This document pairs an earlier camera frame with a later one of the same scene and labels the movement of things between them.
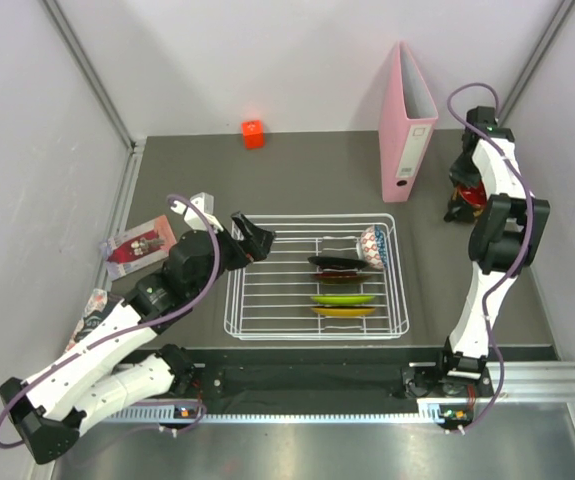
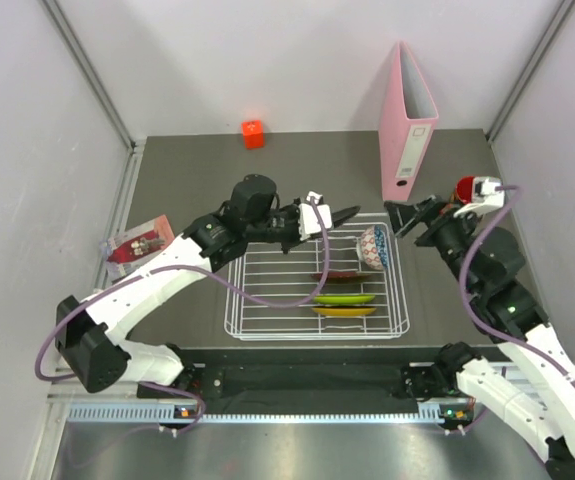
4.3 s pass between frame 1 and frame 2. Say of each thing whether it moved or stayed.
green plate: stayed
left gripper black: moved
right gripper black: moved
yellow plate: stayed
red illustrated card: stayed
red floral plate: stayed
